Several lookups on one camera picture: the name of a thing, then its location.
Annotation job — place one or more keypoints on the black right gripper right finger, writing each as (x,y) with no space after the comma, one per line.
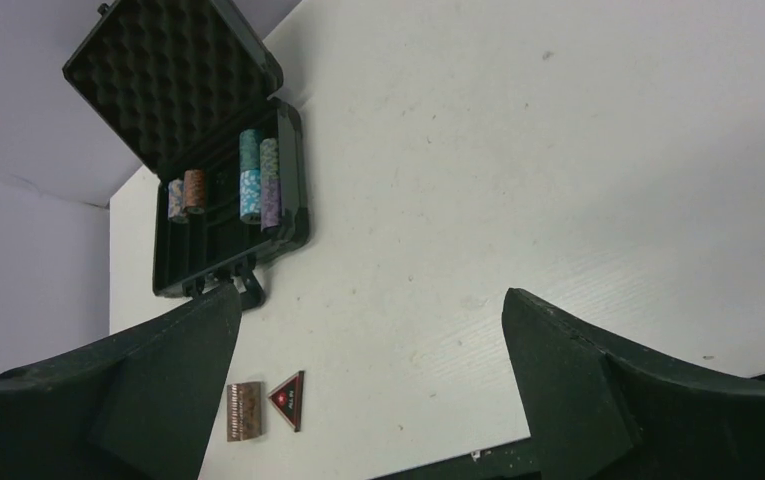
(600,406)

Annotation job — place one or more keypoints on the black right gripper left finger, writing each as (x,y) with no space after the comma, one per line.
(139,404)

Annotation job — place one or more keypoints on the brown chip stack on table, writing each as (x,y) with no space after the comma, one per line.
(244,411)

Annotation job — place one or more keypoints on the triangular all-in button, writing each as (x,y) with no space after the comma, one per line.
(287,399)

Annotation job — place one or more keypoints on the blue-grey chip stack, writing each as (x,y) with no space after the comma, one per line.
(175,202)

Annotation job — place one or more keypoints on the orange chip stack in case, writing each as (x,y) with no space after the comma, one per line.
(194,190)

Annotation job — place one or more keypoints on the light blue chip stack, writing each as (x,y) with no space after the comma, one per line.
(250,196)

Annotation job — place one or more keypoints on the purple chip stack right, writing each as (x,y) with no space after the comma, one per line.
(270,200)

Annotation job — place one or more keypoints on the teal chip stack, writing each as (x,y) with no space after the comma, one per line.
(249,149)

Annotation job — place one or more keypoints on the green-grey chip stack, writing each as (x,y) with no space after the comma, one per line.
(269,159)

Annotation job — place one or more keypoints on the black poker case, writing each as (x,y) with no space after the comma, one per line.
(177,82)

